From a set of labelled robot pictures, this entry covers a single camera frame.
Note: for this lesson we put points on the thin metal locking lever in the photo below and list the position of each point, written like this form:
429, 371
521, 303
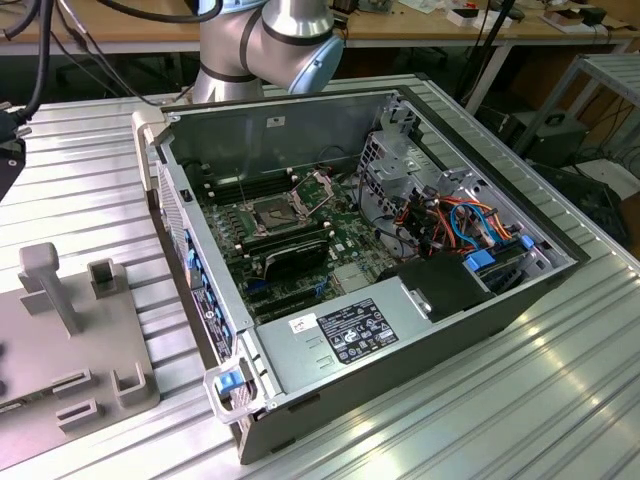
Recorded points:
242, 190

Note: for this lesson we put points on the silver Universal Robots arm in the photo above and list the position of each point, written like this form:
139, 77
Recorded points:
295, 30

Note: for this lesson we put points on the CPU socket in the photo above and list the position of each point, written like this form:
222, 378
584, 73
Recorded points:
274, 216

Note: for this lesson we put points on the green motherboard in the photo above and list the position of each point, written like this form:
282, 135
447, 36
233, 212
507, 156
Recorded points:
352, 235

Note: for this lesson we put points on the black graphics card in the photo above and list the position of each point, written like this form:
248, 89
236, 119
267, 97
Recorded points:
295, 261

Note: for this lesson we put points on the silver chipset heatsink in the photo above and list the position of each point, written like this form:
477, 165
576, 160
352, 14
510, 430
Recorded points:
350, 277

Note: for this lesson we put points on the silver drive cage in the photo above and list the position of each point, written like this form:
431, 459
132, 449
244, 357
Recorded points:
395, 167

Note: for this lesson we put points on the silver power supply unit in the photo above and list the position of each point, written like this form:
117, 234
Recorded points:
300, 362

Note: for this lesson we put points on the blue card retainer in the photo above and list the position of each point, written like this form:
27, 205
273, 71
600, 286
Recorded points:
190, 260

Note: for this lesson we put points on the blue disk carrier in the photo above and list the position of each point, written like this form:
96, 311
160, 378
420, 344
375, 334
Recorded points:
479, 261

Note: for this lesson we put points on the blue case latch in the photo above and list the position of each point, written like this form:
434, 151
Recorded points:
226, 382

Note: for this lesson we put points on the grey open PC case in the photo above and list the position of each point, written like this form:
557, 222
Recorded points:
400, 395

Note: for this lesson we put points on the small blue clip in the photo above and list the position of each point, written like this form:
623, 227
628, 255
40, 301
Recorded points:
525, 242

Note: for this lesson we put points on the grey parts rack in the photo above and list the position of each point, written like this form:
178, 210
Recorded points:
100, 345

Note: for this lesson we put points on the white cardboard box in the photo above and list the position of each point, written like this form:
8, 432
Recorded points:
462, 19

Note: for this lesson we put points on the black mesh panel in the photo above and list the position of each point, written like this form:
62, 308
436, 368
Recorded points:
595, 200

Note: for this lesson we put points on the wooden desk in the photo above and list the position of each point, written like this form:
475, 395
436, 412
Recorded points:
530, 34

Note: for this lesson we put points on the brown cardboard box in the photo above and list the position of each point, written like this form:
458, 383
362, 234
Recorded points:
560, 20

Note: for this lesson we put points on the black power adapter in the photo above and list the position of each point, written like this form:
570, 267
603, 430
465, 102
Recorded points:
595, 16

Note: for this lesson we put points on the black camera bracket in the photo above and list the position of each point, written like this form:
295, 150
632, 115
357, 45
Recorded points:
10, 175

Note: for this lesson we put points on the grey metal frame table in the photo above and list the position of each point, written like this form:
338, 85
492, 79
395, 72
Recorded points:
620, 75

